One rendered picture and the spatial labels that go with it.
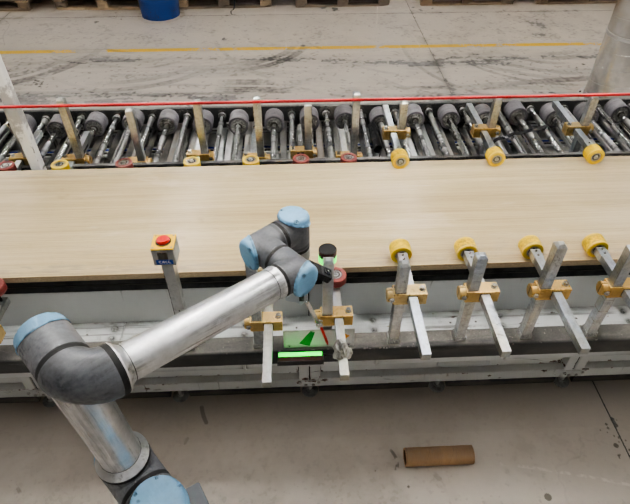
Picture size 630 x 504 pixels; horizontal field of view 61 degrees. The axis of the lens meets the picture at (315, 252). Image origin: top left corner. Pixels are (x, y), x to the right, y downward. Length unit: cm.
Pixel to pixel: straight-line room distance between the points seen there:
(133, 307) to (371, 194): 110
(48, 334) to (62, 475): 160
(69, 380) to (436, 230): 154
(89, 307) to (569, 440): 219
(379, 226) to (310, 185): 40
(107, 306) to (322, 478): 117
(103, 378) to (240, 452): 154
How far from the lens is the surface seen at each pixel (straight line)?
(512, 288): 230
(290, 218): 147
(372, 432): 265
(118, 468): 163
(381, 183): 246
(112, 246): 225
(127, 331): 230
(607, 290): 211
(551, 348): 226
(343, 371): 177
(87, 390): 115
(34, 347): 122
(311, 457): 258
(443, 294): 223
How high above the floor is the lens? 231
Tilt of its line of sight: 43 degrees down
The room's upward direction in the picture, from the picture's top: straight up
